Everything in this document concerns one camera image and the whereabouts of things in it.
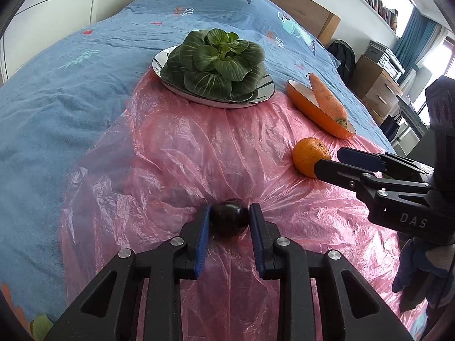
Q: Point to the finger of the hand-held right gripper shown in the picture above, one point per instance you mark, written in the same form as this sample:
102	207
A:
337	172
359	157

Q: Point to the grey device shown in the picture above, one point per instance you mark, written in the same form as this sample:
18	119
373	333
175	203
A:
385	58

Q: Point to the carrot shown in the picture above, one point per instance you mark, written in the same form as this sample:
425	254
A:
325	97

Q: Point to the small bok choy piece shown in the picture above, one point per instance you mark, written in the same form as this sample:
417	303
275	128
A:
41	326

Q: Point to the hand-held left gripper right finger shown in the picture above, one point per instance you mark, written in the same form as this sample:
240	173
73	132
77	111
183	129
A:
256	241

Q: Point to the wooden drawer cabinet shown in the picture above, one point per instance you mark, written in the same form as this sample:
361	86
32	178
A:
376	85

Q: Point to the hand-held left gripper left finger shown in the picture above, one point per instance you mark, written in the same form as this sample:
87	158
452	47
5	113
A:
202	241

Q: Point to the black backpack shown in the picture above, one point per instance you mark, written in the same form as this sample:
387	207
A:
343	58

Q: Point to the blue curtain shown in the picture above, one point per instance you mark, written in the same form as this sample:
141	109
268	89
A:
416	39

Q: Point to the person's right hand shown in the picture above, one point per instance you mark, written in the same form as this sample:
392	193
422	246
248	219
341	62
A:
423	273

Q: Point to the small dark plum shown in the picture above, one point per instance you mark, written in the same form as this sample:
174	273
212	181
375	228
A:
229	222

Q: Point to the pink plastic sheet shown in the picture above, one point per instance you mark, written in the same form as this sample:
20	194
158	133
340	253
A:
160	167

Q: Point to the large bok choy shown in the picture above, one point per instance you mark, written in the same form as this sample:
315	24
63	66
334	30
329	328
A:
217	64

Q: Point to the silver metal plate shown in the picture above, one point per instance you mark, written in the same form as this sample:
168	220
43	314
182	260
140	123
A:
160	65

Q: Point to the orange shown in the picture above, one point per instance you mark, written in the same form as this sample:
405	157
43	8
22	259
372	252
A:
307	154

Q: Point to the orange oval dish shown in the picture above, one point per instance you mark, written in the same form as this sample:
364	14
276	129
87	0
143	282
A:
316	117

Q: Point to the blue printed bedsheet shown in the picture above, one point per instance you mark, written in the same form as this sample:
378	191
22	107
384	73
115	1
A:
53	113

